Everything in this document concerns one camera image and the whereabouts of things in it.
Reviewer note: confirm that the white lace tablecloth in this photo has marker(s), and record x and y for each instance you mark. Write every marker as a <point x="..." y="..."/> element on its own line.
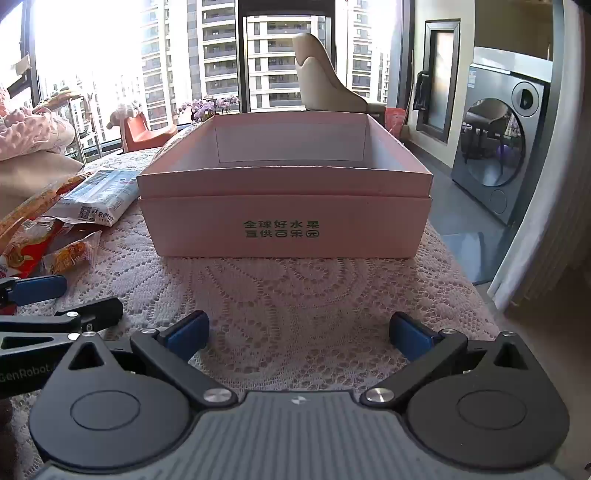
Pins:
<point x="286" y="295"/>

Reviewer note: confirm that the beige cushion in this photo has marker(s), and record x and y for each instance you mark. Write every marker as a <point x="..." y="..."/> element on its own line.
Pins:
<point x="27" y="175"/>

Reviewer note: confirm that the pink fluffy blanket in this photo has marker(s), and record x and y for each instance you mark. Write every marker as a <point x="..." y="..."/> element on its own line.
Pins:
<point x="32" y="131"/>

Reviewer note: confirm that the potted purple orchid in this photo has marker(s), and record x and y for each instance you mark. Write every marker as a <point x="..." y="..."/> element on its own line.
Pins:
<point x="207" y="107"/>

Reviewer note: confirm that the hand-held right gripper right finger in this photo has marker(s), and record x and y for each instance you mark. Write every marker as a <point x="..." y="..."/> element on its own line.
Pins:
<point x="408" y="332"/>

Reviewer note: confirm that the red bin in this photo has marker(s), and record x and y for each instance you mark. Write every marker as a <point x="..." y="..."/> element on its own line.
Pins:
<point x="395" y="121"/>

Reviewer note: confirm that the black framed glass door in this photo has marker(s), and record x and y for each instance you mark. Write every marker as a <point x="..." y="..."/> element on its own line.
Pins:
<point x="427" y="127"/>

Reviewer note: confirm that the beige chair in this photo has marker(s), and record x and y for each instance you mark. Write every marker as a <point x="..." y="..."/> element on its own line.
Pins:
<point x="318" y="78"/>

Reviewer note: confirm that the small clear cake packet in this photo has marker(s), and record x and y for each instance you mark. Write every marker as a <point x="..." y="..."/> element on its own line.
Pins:
<point x="71" y="254"/>

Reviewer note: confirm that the pink cardboard box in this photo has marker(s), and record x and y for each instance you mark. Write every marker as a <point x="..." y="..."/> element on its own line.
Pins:
<point x="286" y="207"/>

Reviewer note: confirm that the small balcony table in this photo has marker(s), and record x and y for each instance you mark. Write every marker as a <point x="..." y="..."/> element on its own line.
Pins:
<point x="55" y="99"/>

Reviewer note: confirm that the grey washing machine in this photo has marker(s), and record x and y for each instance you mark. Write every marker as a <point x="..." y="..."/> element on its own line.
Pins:
<point x="494" y="138"/>

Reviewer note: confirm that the clear bread packet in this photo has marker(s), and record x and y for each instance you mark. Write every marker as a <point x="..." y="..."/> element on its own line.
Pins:
<point x="32" y="205"/>

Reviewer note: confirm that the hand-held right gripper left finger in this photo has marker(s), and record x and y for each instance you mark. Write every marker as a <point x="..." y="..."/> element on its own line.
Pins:
<point x="184" y="334"/>

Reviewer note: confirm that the orange stool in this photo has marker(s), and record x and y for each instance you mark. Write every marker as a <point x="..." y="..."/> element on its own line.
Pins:
<point x="138" y="134"/>

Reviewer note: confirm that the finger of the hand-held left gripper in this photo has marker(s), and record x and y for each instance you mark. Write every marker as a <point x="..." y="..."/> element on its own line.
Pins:
<point x="39" y="288"/>
<point x="92" y="311"/>

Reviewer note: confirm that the white plush toy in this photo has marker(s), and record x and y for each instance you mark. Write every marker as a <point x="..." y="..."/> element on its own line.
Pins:
<point x="122" y="113"/>

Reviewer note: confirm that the white grey snack packet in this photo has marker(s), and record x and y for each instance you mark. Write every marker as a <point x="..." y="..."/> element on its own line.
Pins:
<point x="99" y="191"/>

